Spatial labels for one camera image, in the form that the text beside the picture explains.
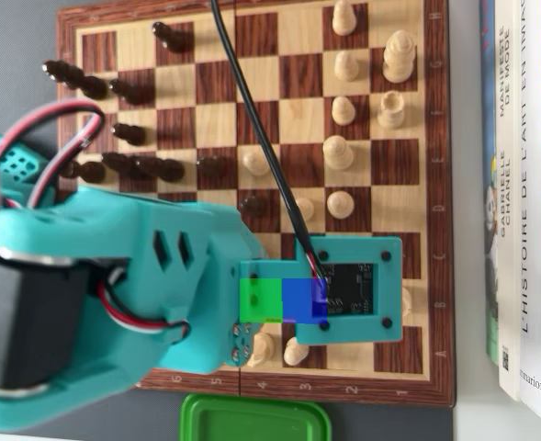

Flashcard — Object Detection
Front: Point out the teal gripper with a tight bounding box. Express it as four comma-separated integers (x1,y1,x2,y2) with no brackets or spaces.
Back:
205,215,271,373

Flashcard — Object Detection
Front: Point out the light wooden knight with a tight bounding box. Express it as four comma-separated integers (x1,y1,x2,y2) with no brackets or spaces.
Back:
246,331,276,368

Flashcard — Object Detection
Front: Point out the light wooden pawn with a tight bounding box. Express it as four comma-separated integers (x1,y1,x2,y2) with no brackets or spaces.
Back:
292,198,316,221
332,0,357,37
242,151,271,177
331,96,356,126
283,335,310,367
333,50,361,83

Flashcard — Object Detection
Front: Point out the dark wooden pawn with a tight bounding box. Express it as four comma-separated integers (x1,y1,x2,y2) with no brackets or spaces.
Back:
108,77,150,106
197,155,229,178
239,196,266,219
152,20,190,54
111,122,147,146

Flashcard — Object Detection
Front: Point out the green plastic container lid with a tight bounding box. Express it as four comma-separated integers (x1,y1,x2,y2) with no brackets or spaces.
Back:
179,392,333,441

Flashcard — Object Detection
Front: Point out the dark wooden queen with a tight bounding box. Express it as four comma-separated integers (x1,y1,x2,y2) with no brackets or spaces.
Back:
131,156,186,182

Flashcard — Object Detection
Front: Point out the dark wooden bishop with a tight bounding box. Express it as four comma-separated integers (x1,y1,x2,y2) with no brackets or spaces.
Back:
101,152,147,180

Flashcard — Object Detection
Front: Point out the wooden folding chessboard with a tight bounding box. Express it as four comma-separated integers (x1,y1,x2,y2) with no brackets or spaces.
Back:
54,0,457,409

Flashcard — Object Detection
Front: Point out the dark wooden king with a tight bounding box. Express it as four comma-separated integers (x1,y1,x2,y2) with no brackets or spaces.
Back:
42,60,109,101

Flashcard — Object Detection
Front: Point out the white Gabrielle Chanel book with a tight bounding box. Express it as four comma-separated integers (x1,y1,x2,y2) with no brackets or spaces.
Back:
490,0,524,401

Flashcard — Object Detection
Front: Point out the light wooden king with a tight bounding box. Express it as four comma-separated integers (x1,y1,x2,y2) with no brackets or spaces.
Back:
381,30,416,84

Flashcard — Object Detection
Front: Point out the blue illustrated book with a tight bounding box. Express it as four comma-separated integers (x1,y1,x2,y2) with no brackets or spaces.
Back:
479,0,502,367

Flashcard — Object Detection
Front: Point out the red white black servo cable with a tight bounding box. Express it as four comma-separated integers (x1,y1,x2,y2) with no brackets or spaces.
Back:
0,98,107,217
96,268,192,344

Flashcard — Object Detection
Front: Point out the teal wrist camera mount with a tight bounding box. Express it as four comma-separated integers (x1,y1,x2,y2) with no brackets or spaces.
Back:
240,234,403,345

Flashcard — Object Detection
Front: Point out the black camera cable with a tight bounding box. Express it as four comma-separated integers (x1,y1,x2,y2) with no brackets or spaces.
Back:
209,0,330,282

